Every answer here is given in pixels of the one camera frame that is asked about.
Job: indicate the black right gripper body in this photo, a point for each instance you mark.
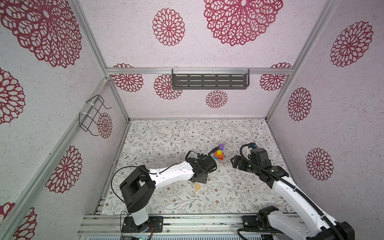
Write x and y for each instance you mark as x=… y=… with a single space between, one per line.
x=241 y=166

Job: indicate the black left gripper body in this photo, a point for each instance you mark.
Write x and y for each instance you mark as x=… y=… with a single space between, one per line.
x=204 y=179

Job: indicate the orange wood rectangular block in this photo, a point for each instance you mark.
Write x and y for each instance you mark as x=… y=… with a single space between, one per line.
x=221 y=158

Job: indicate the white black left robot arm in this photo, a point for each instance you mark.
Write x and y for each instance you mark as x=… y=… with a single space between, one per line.
x=138 y=188

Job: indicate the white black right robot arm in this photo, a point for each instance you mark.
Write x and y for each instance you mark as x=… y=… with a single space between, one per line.
x=312 y=222

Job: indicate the dark grey wall shelf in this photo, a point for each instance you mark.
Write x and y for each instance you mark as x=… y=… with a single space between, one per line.
x=197 y=81

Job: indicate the black wire wall rack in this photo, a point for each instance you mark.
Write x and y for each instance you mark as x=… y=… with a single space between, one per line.
x=96 y=120

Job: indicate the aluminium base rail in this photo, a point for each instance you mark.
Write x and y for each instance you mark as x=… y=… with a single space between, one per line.
x=195 y=224

